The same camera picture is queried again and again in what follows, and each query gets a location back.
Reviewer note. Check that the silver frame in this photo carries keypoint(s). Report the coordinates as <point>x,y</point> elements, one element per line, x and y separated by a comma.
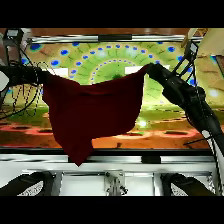
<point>133,166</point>

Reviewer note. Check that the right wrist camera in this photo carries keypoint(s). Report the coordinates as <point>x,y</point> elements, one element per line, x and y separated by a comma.
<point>190,47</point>

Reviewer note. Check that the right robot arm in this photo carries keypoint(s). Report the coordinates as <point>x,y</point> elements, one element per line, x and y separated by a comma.
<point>186,96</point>

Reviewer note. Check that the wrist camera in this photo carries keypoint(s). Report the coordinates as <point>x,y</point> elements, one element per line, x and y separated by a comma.
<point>190,47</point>
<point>13,33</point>

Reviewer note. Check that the dark red T-shirt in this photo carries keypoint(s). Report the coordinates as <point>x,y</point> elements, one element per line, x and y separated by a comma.
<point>93,110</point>

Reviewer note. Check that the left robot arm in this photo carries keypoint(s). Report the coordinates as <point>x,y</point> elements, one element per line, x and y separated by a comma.
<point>20,75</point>

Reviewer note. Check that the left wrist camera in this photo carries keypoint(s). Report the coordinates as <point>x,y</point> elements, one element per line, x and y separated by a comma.
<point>13,33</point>

